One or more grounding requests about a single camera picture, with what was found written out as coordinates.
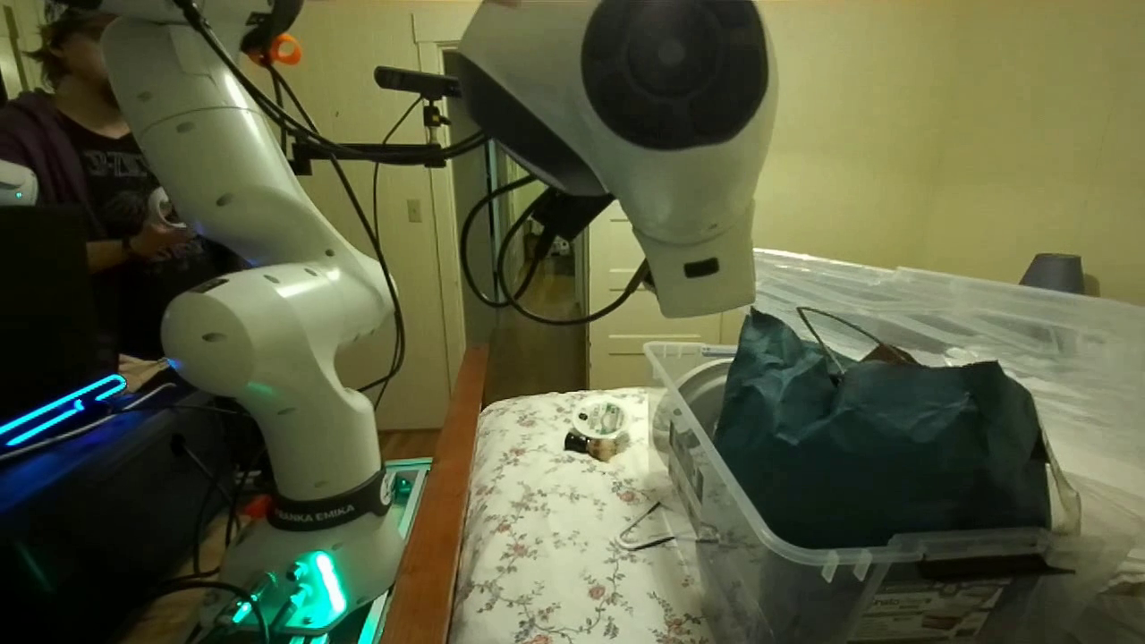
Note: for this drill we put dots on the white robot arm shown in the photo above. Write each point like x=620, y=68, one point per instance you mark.
x=653, y=105

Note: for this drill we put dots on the small round white container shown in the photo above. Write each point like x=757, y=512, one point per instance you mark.
x=599, y=431

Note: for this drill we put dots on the clear plastic storage box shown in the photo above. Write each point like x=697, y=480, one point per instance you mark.
x=918, y=587

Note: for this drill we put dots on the robot base plate green light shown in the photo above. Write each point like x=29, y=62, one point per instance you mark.
x=318, y=587

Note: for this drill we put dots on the black camera on stand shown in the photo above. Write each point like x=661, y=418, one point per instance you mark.
x=429, y=94

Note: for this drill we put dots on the teal cloth bag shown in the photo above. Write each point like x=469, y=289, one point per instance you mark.
x=841, y=453

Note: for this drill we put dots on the floral bed sheet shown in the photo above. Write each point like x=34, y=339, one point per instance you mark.
x=541, y=555

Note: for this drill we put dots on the wooden bed frame rail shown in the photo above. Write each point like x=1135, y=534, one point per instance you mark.
x=424, y=592

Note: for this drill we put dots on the wire clothes hanger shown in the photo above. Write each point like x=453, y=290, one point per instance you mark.
x=662, y=528

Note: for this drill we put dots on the grey table lamp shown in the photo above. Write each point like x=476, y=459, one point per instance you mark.
x=1055, y=273

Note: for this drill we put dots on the blue lit desk device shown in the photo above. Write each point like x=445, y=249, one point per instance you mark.
x=59, y=414

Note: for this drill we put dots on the person in dark shirt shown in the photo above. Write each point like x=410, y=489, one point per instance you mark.
x=85, y=156

